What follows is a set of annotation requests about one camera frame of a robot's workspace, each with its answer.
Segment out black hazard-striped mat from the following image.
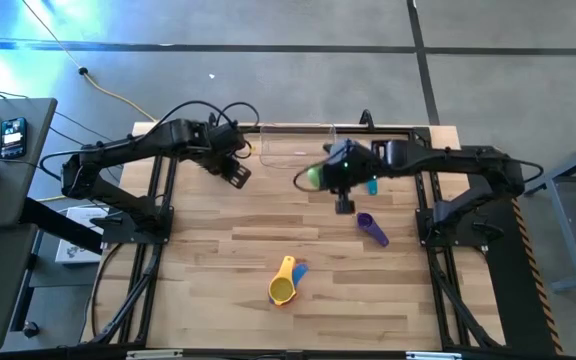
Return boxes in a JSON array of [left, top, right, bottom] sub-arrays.
[[482, 197, 565, 356]]

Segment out silver frame bracket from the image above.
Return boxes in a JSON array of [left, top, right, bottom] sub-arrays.
[[406, 351, 462, 360], [126, 349, 184, 360]]

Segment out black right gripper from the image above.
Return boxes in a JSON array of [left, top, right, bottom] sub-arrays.
[[293, 139, 384, 215]]

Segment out black metal table frame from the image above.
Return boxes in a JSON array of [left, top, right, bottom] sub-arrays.
[[82, 124, 564, 360]]

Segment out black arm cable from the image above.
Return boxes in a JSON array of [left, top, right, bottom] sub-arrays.
[[512, 158, 545, 187], [145, 99, 262, 151]]

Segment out clear plastic basket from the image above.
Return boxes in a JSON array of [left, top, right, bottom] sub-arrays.
[[259, 122, 338, 170]]

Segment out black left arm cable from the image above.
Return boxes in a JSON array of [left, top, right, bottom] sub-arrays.
[[145, 99, 262, 151]]

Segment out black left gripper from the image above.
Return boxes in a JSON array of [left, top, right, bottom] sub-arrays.
[[195, 123, 252, 190]]

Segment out purple measuring cup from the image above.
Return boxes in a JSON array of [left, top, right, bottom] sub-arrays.
[[355, 212, 390, 248]]

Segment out green measuring cup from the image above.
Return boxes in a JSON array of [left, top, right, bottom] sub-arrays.
[[303, 167, 323, 190]]

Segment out blue measuring cup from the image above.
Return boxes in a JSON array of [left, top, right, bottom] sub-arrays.
[[291, 262, 310, 289]]

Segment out grey desk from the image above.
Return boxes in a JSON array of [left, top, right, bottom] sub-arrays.
[[0, 97, 58, 229]]

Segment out yellow measuring cup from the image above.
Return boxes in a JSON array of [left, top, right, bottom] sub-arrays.
[[267, 255, 298, 307]]

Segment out white power adapter box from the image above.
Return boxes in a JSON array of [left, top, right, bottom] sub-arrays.
[[55, 206, 112, 265]]

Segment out black desk beam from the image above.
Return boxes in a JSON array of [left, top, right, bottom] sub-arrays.
[[20, 197, 105, 255]]

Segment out yellow floor cable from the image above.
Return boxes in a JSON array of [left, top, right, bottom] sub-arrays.
[[20, 0, 158, 124]]

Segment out black smartphone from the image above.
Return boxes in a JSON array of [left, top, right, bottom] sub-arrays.
[[0, 117, 28, 160]]

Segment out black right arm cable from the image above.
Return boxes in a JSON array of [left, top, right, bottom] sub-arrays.
[[512, 158, 545, 187]]

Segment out blue metal table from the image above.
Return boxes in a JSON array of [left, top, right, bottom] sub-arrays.
[[522, 130, 576, 294]]

